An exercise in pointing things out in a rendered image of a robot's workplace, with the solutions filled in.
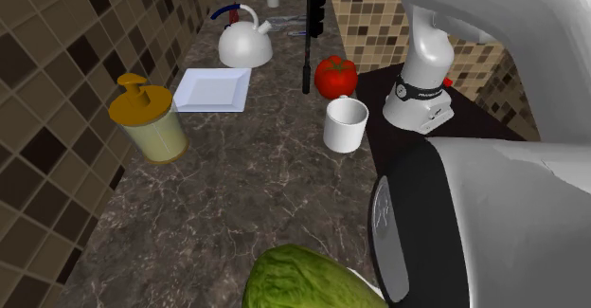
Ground black long-handled spatula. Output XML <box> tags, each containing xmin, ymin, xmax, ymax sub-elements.
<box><xmin>302</xmin><ymin>0</ymin><xmax>327</xmax><ymax>95</ymax></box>

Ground red tomato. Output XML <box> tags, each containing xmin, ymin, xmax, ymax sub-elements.
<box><xmin>313</xmin><ymin>55</ymin><xmax>359</xmax><ymax>100</ymax></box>

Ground dark robot stand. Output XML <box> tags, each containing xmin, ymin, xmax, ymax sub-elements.
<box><xmin>355</xmin><ymin>63</ymin><xmax>528</xmax><ymax>179</ymax></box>

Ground white kettle with blue handle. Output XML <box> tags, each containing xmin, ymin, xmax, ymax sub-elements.
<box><xmin>210</xmin><ymin>3</ymin><xmax>275</xmax><ymax>69</ymax></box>

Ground yellow-lidded soap dispenser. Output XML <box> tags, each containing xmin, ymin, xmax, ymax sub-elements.
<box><xmin>108</xmin><ymin>73</ymin><xmax>190</xmax><ymax>166</ymax></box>

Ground white square plate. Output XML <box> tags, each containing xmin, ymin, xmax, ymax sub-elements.
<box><xmin>172</xmin><ymin>67</ymin><xmax>253</xmax><ymax>114</ymax></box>

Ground silver kitchen utensil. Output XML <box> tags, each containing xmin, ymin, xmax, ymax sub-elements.
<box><xmin>266</xmin><ymin>14</ymin><xmax>308</xmax><ymax>38</ymax></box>

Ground green lettuce head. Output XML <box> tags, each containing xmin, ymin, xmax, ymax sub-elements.
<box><xmin>242</xmin><ymin>244</ymin><xmax>389</xmax><ymax>308</ymax></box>

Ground white mug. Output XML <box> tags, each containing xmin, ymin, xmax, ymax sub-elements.
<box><xmin>322</xmin><ymin>95</ymin><xmax>370</xmax><ymax>154</ymax></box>

